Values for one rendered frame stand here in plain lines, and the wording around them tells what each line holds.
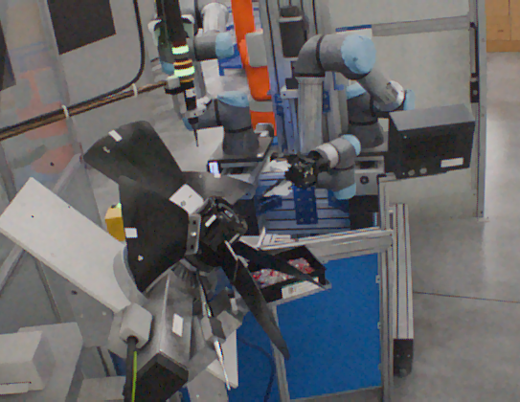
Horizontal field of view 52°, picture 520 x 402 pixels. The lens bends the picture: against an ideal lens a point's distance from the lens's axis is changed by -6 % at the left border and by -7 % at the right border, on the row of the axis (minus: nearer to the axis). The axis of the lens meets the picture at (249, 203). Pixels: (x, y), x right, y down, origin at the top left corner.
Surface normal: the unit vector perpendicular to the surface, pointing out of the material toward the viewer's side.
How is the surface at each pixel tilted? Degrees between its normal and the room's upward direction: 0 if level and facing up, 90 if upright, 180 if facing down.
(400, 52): 90
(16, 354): 0
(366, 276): 90
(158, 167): 42
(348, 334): 90
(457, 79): 90
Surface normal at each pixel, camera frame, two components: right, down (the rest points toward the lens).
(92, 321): 0.04, 0.43
